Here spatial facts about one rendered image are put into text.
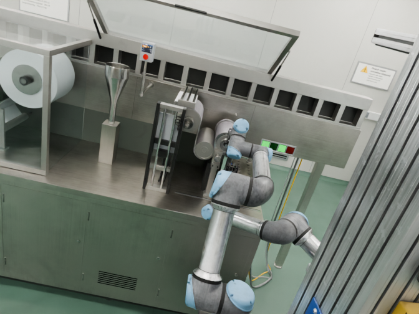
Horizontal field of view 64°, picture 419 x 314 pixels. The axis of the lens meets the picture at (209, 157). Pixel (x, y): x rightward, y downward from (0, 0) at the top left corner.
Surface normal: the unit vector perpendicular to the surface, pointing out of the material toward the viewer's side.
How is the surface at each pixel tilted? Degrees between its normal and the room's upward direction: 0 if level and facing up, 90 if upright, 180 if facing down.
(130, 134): 90
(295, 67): 90
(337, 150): 90
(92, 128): 90
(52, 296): 0
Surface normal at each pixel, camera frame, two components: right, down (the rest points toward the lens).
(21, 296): 0.22, -0.88
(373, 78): -0.04, 0.41
